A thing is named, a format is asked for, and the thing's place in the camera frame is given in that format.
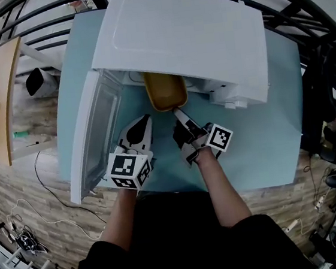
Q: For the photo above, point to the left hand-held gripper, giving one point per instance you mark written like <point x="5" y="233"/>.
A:
<point x="123" y="167"/>

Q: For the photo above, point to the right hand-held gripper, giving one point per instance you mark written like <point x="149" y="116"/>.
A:
<point x="219" y="137"/>

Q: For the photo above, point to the yellow food container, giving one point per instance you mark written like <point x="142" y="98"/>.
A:
<point x="165" y="92"/>

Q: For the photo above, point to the white microwave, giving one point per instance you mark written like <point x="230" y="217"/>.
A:
<point x="180" y="30"/>

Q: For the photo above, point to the person's right forearm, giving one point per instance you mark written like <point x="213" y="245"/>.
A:
<point x="222" y="191"/>

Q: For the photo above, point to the person's left forearm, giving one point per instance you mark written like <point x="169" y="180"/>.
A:
<point x="120" y="220"/>

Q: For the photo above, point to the white waste bin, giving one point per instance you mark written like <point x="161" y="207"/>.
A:
<point x="40" y="83"/>

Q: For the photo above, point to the person's black shirt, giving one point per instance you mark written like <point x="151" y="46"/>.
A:
<point x="183" y="240"/>

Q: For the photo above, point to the wooden desk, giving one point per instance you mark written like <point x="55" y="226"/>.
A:
<point x="1" y="98"/>

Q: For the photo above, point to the black metal railing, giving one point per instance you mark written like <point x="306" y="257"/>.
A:
<point x="59" y="3"/>

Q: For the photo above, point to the white power strip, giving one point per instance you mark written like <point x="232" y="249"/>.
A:
<point x="290" y="225"/>

